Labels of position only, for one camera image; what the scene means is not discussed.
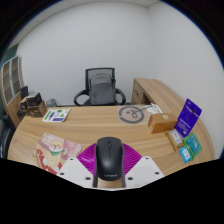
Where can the small blue pack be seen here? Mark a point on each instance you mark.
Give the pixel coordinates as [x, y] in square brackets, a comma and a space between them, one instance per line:
[185, 154]

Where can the small black swivel chair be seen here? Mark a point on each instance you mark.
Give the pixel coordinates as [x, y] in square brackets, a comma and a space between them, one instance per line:
[24, 91]

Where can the white paper sheet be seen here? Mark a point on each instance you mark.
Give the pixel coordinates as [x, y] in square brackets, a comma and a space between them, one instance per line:
[155, 108]

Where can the black cardboard box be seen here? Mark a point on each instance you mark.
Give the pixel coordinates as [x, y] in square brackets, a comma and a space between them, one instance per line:
[34, 99]

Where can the small brown cardboard box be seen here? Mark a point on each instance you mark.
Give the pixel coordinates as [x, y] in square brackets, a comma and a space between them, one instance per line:
[23, 105]

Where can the large black leather chair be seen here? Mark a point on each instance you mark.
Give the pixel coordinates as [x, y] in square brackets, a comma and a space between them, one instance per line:
[6, 136]

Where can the black mesh office chair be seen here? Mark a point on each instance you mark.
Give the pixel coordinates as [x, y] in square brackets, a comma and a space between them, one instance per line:
[81, 95]

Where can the small tan box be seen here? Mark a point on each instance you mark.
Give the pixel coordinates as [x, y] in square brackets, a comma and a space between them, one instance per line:
[175, 139]

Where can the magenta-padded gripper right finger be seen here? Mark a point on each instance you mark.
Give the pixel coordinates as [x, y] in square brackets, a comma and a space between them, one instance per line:
[145, 170]

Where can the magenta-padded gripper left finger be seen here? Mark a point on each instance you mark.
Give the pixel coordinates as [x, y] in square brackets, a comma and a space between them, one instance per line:
[75, 170]

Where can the wooden shelf unit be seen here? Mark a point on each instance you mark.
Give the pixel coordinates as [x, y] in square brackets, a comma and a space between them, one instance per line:
[11, 86]

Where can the black computer mouse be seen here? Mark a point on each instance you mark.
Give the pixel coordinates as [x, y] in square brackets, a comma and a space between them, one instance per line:
[109, 160]

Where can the dark brown cardboard box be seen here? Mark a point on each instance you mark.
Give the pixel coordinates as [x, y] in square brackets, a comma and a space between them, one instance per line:
[37, 110]

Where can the purple hanging package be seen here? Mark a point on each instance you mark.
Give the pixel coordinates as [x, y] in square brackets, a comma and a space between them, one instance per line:
[187, 118]

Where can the white leaflet with coloured print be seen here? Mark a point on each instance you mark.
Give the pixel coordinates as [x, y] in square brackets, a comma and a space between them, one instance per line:
[56, 115]

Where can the orange-brown cardboard box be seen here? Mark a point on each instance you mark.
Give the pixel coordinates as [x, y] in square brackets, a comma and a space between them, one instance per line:
[161, 123]

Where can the grey backpack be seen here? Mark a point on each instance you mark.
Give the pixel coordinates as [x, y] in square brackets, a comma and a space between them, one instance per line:
[101, 90]

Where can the green flat pack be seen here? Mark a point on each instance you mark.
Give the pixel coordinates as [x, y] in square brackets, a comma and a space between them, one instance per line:
[194, 144]

